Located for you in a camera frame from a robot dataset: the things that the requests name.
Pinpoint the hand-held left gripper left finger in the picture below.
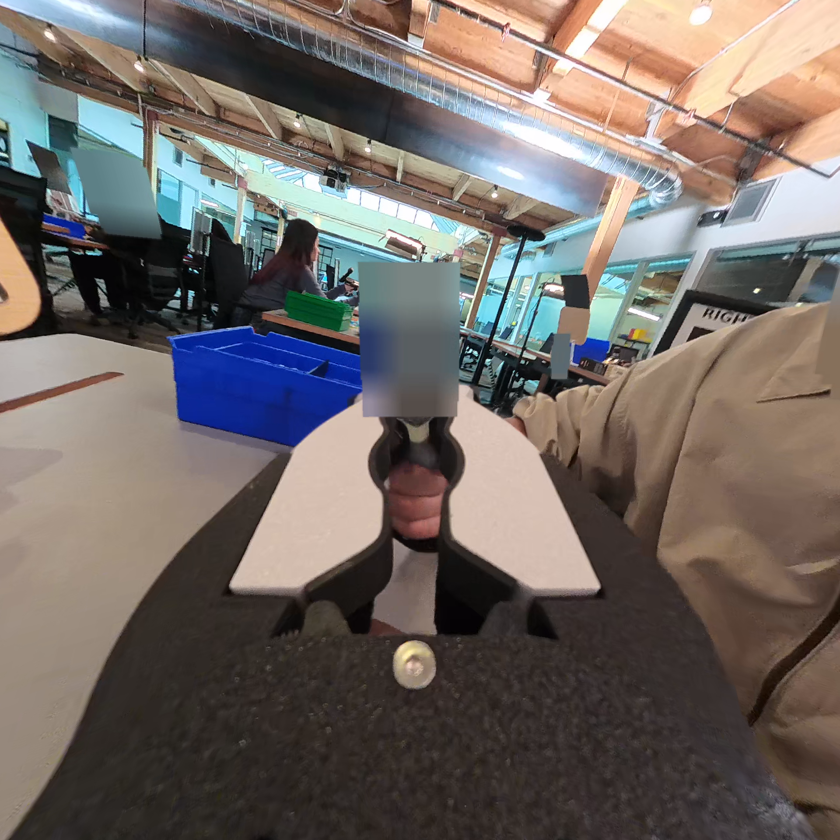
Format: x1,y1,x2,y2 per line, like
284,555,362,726
229,401,396,619

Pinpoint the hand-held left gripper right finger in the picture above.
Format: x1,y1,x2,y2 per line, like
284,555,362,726
437,386,603,619

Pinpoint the blue bin with black divider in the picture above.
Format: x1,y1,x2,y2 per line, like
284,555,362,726
168,325,363,448

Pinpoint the person's right hand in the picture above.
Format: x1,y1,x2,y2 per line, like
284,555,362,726
384,462,451,543

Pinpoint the wooden side table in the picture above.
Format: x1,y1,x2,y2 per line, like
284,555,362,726
260,310,363,353

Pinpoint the green crate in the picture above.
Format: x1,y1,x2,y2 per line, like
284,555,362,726
284,289,355,334

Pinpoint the black office chair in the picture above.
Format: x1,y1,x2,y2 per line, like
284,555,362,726
197,218,250,329

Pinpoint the printed tag sign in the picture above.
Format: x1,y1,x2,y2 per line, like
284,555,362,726
651,289,781,358

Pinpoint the black floor lamp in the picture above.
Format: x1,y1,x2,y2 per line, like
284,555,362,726
470,222,548,389

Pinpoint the instruction board on white stand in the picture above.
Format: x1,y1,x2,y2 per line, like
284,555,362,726
0,217,43,341

